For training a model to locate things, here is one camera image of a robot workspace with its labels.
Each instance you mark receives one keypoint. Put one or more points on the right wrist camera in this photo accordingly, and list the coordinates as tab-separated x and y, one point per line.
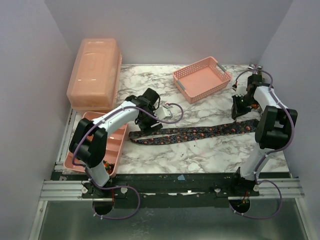
240	91

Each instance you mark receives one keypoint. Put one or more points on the rolled floral tie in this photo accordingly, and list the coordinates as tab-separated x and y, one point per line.
109	167

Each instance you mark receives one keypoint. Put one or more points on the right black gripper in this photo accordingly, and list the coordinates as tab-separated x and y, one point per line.
240	108

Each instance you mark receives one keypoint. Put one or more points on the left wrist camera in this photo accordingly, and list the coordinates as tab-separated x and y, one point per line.
163	113

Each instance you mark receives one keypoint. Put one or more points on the pink divided organizer tray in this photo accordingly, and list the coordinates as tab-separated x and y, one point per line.
114	147

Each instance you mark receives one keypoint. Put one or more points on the aluminium rail frame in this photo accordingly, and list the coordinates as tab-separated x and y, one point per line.
270	186

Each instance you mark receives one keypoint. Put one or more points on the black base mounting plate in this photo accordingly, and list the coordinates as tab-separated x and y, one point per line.
178	190

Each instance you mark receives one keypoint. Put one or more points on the pink perforated basket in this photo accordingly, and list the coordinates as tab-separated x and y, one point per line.
201	79

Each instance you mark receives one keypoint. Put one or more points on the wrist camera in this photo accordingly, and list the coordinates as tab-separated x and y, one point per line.
240	91
163	113

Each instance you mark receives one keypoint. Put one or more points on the grey metal clamp tool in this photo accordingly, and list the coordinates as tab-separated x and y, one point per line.
255	68

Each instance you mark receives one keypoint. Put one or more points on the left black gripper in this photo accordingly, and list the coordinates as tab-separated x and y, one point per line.
147	129

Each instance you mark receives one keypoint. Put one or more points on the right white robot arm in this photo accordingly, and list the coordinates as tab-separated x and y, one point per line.
275	130

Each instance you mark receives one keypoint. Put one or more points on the pink translucent storage box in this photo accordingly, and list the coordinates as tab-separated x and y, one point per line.
94	81

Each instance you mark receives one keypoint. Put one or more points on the dark floral necktie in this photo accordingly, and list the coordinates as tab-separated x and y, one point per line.
170	136

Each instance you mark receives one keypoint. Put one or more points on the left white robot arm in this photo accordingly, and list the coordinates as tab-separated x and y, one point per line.
89	141

